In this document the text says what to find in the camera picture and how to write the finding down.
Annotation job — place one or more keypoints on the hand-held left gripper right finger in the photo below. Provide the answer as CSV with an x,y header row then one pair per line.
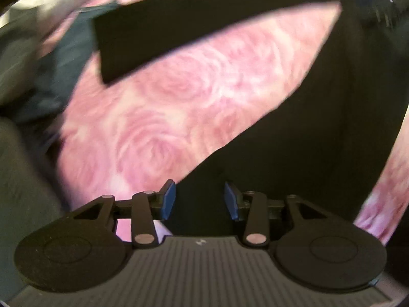
x,y
230,200

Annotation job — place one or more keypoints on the black pants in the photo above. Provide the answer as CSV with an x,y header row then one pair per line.
x,y
319,134

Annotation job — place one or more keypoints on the dark blue garment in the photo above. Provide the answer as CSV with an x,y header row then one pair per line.
x,y
54,70

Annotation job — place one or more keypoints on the dark grey pants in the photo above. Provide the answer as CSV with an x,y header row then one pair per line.
x,y
22,182

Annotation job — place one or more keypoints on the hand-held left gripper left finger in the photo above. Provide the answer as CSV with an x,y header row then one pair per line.
x,y
167,200

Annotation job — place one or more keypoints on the pink rose bed sheet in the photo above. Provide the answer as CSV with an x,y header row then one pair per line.
x,y
191,102

